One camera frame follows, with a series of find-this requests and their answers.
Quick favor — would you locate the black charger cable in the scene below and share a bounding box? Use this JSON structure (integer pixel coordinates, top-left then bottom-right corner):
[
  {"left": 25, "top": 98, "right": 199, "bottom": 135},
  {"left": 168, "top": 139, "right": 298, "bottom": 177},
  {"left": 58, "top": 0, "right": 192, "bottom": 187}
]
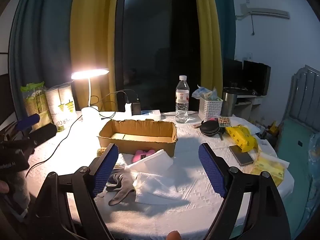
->
[{"left": 89, "top": 88, "right": 139, "bottom": 119}]

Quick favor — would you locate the black round case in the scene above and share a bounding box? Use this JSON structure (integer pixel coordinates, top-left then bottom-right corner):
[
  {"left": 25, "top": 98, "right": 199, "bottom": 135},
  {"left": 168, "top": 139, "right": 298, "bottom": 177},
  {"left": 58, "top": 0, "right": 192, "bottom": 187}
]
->
[{"left": 200, "top": 120, "right": 221, "bottom": 137}]

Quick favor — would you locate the black lamp cable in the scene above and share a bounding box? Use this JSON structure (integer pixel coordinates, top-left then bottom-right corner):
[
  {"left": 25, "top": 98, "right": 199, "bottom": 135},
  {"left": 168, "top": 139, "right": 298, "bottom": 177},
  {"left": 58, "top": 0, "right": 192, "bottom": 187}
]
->
[{"left": 25, "top": 115, "right": 83, "bottom": 178}]

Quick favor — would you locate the steel cup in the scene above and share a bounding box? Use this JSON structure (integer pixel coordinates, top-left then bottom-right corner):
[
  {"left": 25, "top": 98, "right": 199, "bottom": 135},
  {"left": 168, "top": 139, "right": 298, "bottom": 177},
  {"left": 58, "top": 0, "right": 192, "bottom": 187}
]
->
[{"left": 222, "top": 90, "right": 237, "bottom": 117}]

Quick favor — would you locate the white desk lamp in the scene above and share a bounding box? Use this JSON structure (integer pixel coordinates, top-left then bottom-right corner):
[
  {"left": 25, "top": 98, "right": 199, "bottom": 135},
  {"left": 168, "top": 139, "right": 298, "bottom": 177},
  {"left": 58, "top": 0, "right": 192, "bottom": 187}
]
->
[{"left": 71, "top": 68, "right": 110, "bottom": 128}]

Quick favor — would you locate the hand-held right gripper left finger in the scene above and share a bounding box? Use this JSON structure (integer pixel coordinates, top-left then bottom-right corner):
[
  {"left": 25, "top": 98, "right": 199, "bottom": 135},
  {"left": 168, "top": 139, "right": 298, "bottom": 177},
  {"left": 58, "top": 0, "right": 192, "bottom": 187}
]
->
[{"left": 34, "top": 144, "right": 119, "bottom": 240}]

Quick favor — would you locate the blue plastic packet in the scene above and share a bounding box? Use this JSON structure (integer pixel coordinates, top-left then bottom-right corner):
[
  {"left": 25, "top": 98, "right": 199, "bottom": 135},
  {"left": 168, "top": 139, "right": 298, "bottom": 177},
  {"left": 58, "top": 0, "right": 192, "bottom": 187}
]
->
[{"left": 192, "top": 85, "right": 218, "bottom": 101}]

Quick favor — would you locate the pink plush toy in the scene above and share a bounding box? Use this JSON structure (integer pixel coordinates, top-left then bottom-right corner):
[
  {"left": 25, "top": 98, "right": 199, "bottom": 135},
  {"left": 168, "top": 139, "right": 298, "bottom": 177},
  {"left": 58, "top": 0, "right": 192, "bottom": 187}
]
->
[{"left": 132, "top": 149, "right": 156, "bottom": 164}]

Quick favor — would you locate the white tablecloth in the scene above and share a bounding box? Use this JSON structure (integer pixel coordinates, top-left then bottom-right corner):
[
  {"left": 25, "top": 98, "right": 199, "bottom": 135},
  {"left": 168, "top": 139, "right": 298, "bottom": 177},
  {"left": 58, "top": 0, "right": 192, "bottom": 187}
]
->
[{"left": 24, "top": 109, "right": 295, "bottom": 238}]

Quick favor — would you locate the clear water bottle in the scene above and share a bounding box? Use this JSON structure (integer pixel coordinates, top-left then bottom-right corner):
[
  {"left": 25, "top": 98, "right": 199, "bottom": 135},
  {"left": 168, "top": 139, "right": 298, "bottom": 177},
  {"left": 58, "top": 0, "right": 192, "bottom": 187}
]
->
[{"left": 175, "top": 75, "right": 189, "bottom": 124}]

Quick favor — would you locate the black patterned small pouch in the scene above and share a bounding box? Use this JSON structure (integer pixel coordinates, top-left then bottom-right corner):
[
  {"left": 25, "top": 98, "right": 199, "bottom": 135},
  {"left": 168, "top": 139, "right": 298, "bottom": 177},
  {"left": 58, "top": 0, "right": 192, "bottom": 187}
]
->
[{"left": 107, "top": 172, "right": 138, "bottom": 207}]

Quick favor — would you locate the white air conditioner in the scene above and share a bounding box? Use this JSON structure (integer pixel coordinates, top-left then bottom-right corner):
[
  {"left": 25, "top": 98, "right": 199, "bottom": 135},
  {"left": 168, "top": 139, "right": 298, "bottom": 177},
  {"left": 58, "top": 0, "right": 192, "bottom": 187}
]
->
[{"left": 235, "top": 2, "right": 291, "bottom": 21}]

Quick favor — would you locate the green paper cups package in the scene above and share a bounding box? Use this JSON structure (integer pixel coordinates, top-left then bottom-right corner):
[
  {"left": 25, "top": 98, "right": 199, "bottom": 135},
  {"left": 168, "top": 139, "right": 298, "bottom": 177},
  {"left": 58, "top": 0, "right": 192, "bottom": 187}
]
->
[{"left": 20, "top": 81, "right": 54, "bottom": 131}]

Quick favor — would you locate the white perforated basket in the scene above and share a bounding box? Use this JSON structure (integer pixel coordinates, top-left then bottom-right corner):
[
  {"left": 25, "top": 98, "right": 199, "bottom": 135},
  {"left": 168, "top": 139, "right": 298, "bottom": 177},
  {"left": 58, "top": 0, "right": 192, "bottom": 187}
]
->
[{"left": 198, "top": 96, "right": 223, "bottom": 121}]

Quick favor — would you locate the grey headboard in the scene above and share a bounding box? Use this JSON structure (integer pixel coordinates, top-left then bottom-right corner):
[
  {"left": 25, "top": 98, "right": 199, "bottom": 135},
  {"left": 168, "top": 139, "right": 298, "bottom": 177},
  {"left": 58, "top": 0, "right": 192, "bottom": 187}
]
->
[{"left": 282, "top": 64, "right": 320, "bottom": 127}]

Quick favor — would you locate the dark smartphone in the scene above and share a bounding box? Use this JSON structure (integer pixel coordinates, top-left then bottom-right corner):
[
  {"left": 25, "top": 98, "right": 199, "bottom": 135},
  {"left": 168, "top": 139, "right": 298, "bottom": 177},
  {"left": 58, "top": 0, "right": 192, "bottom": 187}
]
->
[{"left": 229, "top": 145, "right": 254, "bottom": 167}]

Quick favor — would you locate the cardboard box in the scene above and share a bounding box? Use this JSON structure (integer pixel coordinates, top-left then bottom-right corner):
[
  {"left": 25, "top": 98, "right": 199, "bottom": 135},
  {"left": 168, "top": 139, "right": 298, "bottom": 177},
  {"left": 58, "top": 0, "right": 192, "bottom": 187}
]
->
[{"left": 97, "top": 119, "right": 178, "bottom": 158}]

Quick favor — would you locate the dark window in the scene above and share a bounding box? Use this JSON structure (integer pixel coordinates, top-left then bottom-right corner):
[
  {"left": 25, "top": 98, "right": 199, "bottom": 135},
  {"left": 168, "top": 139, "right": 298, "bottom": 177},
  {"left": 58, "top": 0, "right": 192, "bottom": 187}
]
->
[{"left": 114, "top": 0, "right": 201, "bottom": 112}]

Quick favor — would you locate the teal curtain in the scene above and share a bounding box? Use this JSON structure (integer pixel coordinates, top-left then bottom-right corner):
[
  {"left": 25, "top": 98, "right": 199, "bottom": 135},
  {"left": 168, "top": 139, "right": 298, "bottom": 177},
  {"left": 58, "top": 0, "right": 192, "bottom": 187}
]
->
[
  {"left": 8, "top": 0, "right": 76, "bottom": 98},
  {"left": 209, "top": 0, "right": 237, "bottom": 61}
]

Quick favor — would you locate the white computer desk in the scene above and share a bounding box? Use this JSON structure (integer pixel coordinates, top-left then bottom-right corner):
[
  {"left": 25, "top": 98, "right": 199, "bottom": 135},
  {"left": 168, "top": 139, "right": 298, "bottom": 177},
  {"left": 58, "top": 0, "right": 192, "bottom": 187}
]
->
[{"left": 236, "top": 93, "right": 263, "bottom": 123}]

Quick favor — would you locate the person's left forearm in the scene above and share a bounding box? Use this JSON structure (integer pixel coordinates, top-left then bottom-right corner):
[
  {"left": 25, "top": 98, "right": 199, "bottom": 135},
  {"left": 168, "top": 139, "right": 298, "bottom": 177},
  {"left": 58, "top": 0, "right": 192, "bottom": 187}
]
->
[{"left": 6, "top": 171, "right": 32, "bottom": 217}]

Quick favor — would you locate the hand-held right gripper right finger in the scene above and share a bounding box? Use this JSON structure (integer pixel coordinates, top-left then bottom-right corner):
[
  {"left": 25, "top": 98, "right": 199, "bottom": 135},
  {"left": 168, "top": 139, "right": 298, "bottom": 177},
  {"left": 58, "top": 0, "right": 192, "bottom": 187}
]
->
[{"left": 198, "top": 142, "right": 292, "bottom": 240}]

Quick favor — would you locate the black monitor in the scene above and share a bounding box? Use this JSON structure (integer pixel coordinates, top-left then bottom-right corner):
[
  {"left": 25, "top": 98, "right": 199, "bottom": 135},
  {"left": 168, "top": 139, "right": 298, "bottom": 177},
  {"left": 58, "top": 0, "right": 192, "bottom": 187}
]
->
[
  {"left": 222, "top": 58, "right": 243, "bottom": 88},
  {"left": 242, "top": 60, "right": 271, "bottom": 96}
]

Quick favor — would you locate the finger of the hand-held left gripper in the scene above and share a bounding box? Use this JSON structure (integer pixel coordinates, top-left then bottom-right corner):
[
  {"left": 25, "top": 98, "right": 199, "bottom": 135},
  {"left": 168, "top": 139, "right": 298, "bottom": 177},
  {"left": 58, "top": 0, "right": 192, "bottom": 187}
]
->
[
  {"left": 16, "top": 113, "right": 41, "bottom": 132},
  {"left": 27, "top": 123, "right": 58, "bottom": 147}
]

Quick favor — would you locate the pale yellow tissue pack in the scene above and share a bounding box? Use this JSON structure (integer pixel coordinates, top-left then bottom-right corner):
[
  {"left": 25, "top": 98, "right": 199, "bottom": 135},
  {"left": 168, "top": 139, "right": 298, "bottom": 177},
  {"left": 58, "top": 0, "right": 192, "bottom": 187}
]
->
[{"left": 251, "top": 153, "right": 290, "bottom": 187}]

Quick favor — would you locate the bag of cotton swabs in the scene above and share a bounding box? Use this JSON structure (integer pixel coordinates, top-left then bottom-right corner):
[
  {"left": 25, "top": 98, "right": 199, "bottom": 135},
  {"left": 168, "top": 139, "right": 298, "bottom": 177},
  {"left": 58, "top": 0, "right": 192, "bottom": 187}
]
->
[{"left": 124, "top": 149, "right": 174, "bottom": 173}]

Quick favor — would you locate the white paper towel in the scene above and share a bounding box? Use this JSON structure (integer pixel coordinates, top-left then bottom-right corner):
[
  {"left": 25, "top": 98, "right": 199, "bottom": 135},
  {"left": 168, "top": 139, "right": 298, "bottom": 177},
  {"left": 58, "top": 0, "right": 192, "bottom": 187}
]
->
[{"left": 135, "top": 172, "right": 191, "bottom": 204}]

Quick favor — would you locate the white paper cups package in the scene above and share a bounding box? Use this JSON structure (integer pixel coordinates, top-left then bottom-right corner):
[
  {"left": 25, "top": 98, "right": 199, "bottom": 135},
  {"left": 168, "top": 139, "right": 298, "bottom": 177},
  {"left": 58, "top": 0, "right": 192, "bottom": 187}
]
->
[{"left": 45, "top": 82, "right": 77, "bottom": 132}]

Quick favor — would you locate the yellow curtain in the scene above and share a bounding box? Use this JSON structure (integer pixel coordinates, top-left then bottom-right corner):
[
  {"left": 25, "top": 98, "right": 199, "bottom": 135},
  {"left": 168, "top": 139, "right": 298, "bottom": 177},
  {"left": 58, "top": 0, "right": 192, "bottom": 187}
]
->
[
  {"left": 70, "top": 0, "right": 121, "bottom": 112},
  {"left": 193, "top": 0, "right": 223, "bottom": 98}
]

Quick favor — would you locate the black power adapter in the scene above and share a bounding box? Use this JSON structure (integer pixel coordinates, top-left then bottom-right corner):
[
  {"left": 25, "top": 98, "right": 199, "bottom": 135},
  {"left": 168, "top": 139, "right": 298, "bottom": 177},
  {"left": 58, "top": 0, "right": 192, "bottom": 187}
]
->
[{"left": 131, "top": 102, "right": 142, "bottom": 116}]

